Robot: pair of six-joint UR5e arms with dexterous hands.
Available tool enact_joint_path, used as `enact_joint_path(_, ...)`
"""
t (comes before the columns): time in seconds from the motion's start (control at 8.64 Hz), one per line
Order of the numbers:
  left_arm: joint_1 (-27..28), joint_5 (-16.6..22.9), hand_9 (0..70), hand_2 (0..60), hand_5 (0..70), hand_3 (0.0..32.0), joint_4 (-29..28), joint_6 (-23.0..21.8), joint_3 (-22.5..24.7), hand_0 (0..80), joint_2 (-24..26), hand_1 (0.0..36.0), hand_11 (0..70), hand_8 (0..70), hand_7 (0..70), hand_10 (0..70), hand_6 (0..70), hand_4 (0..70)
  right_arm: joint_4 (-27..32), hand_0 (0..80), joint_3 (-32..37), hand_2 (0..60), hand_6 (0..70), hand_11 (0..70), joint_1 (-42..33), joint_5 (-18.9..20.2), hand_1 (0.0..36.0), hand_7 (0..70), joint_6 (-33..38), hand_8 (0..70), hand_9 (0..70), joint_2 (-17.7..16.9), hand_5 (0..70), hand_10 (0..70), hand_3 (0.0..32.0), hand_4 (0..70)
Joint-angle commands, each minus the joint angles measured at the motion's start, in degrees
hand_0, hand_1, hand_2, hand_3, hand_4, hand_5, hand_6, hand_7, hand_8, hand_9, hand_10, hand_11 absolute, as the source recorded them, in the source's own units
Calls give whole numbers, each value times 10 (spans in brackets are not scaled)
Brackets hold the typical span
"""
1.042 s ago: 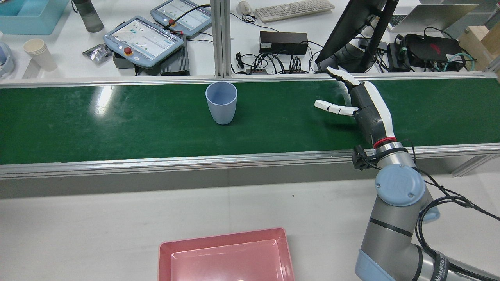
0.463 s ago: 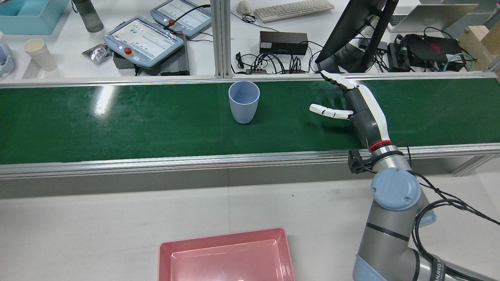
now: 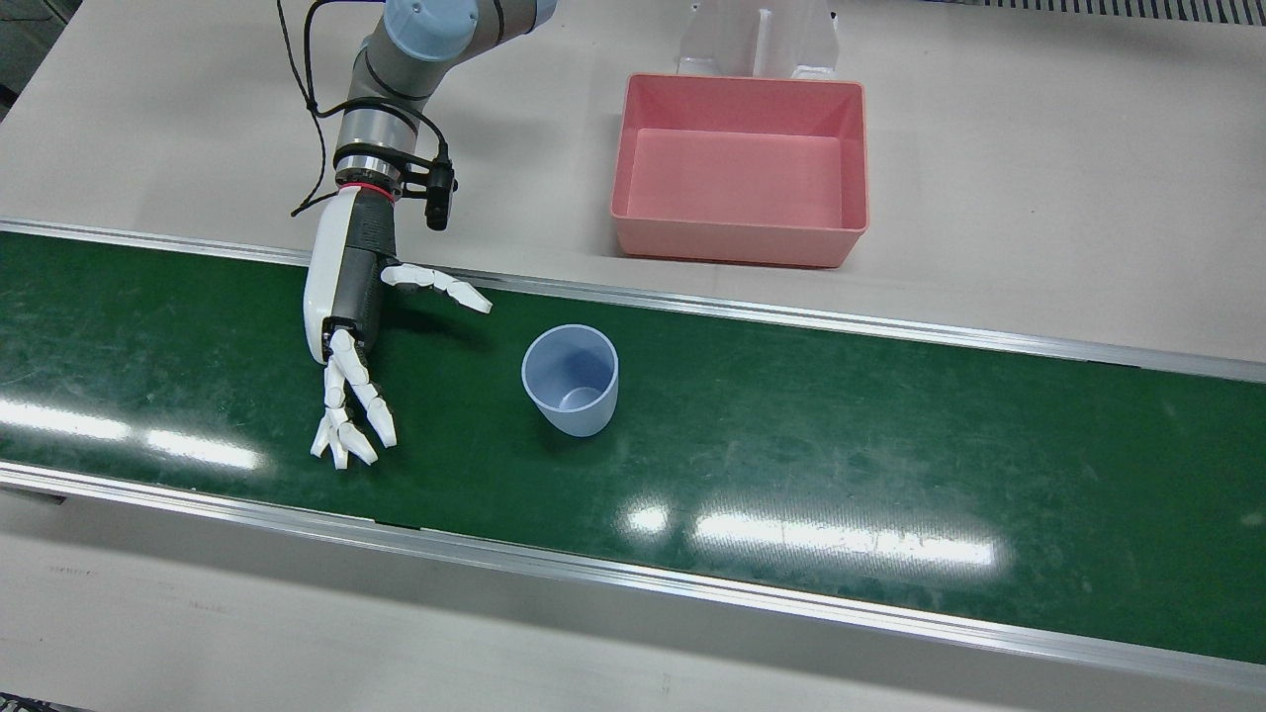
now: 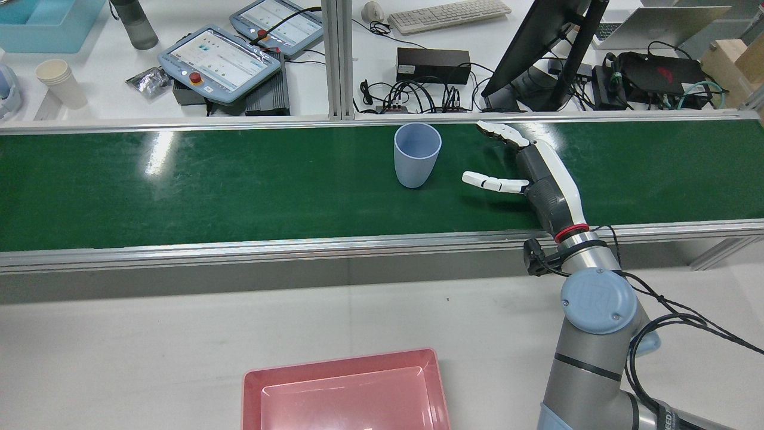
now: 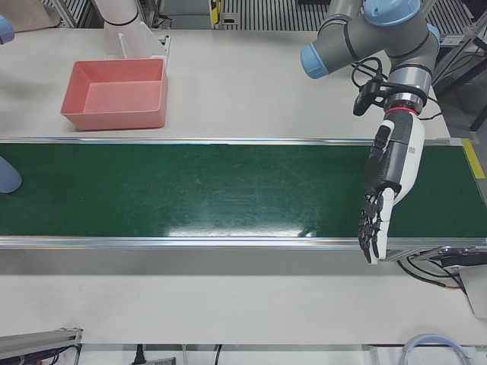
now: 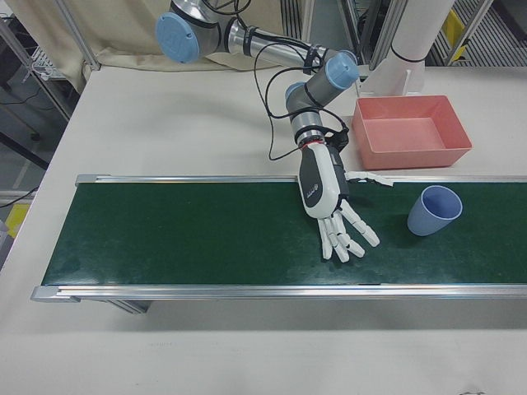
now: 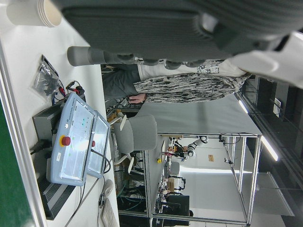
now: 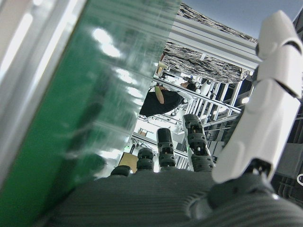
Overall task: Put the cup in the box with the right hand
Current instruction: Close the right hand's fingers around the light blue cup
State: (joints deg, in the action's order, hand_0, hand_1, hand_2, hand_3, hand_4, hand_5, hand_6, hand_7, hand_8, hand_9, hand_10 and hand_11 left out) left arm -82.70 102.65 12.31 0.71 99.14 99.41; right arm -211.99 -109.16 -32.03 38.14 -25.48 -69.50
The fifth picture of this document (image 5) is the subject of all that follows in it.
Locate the black flat device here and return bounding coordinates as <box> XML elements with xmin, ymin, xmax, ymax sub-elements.
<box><xmin>437</xmin><ymin>246</ymin><xmax>487</xmax><ymax>268</ymax></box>

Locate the green conveyor belt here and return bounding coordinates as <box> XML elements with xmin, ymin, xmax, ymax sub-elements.
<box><xmin>0</xmin><ymin>135</ymin><xmax>487</xmax><ymax>264</ymax></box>

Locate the black camera cable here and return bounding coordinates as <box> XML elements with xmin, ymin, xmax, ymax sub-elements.
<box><xmin>350</xmin><ymin>56</ymin><xmax>384</xmax><ymax>89</ymax></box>

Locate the aluminium frame strut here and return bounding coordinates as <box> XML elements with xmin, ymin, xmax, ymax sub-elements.
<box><xmin>433</xmin><ymin>0</ymin><xmax>487</xmax><ymax>131</ymax></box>

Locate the grey angled plate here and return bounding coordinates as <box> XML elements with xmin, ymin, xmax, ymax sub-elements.
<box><xmin>458</xmin><ymin>265</ymin><xmax>487</xmax><ymax>319</ymax></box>

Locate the black cable on table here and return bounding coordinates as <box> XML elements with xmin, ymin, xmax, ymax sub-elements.
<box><xmin>397</xmin><ymin>254</ymin><xmax>463</xmax><ymax>293</ymax></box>

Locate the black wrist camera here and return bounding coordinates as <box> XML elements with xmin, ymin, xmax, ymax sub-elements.
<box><xmin>352</xmin><ymin>78</ymin><xmax>386</xmax><ymax>117</ymax></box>

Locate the white stand base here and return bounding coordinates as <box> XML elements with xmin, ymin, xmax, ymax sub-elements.
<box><xmin>92</xmin><ymin>0</ymin><xmax>169</xmax><ymax>61</ymax></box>

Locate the pink plastic box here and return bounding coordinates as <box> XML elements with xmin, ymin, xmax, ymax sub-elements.
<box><xmin>59</xmin><ymin>57</ymin><xmax>170</xmax><ymax>132</ymax></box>

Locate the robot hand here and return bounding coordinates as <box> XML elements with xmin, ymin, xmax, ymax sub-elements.
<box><xmin>357</xmin><ymin>109</ymin><xmax>426</xmax><ymax>266</ymax></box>

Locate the aluminium profile rail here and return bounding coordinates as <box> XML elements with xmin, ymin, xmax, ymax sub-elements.
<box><xmin>0</xmin><ymin>327</ymin><xmax>84</xmax><ymax>365</ymax></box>

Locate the light blue tube coil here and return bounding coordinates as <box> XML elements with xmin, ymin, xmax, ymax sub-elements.
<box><xmin>402</xmin><ymin>333</ymin><xmax>466</xmax><ymax>365</ymax></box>

